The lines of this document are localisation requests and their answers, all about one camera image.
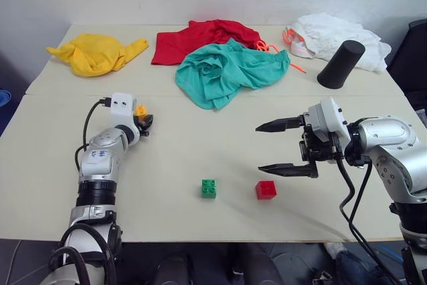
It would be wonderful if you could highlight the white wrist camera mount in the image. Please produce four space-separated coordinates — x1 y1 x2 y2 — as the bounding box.
307 97 350 143
109 92 140 139

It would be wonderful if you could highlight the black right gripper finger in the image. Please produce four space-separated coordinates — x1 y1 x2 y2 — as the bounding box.
258 160 320 180
255 114 306 133

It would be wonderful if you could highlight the white crumpled cloth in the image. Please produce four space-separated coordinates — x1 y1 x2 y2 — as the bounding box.
287 12 392 74

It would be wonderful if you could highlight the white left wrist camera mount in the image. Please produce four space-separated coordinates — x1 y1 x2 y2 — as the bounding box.
109 92 140 139

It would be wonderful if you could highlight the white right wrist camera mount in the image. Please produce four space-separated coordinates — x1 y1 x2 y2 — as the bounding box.
307 97 350 143

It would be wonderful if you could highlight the red crumpled cloth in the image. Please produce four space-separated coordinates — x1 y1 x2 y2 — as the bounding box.
150 19 262 66

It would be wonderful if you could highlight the black cylindrical cup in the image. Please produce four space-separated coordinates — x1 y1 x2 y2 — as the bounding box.
316 39 366 90

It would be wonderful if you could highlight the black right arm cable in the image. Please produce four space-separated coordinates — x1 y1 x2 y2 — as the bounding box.
335 156 406 285

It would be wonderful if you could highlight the yellow crumpled cloth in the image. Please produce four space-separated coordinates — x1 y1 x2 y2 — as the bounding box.
45 33 149 78

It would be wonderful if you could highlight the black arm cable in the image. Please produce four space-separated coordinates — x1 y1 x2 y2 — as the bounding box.
335 156 406 285
74 97 113 174

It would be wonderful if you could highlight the black chair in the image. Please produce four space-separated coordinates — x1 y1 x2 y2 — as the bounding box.
386 18 427 111

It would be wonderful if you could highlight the yellow toy brick cube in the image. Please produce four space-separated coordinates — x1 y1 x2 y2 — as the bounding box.
134 104 149 122

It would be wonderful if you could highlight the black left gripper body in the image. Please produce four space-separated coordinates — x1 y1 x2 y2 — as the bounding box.
137 120 151 138

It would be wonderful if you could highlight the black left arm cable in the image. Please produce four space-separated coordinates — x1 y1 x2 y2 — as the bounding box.
74 97 113 174

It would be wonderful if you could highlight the white shoe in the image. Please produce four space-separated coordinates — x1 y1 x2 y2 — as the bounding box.
325 242 350 261

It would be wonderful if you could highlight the red toy brick cube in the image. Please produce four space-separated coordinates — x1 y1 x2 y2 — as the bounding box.
255 180 278 201

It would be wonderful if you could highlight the teal crumpled cloth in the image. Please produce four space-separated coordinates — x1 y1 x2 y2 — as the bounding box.
175 38 292 111

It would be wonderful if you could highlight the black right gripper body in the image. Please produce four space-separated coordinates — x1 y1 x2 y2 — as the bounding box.
298 123 343 165

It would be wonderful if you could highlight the orange cord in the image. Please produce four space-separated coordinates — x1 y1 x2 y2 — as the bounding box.
256 39 308 74

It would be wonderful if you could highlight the orange strap loop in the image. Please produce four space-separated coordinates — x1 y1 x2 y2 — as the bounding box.
282 27 296 47

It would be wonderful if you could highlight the green toy brick cube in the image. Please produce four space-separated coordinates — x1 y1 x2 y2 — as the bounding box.
200 178 218 200

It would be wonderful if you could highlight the thick black arm hose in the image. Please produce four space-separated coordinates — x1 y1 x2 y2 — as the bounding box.
49 223 118 285

